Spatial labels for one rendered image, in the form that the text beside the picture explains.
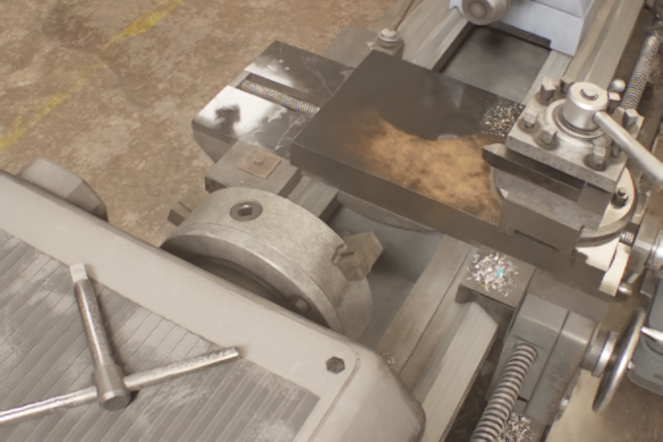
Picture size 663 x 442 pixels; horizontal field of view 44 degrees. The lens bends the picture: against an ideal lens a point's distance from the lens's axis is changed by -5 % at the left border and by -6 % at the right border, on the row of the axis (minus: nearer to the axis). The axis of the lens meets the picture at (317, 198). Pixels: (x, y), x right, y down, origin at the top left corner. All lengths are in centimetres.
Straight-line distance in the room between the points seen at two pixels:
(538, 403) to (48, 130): 196
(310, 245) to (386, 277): 62
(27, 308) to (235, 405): 20
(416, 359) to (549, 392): 34
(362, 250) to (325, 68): 81
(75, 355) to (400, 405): 26
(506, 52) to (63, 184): 143
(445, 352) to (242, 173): 47
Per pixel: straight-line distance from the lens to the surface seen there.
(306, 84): 167
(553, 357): 149
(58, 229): 78
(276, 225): 94
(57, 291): 73
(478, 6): 155
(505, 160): 125
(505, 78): 203
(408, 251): 159
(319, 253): 94
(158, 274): 73
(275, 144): 154
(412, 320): 135
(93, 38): 338
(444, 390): 127
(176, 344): 69
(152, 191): 271
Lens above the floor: 190
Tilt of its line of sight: 45 degrees down
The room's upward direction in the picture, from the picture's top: 4 degrees clockwise
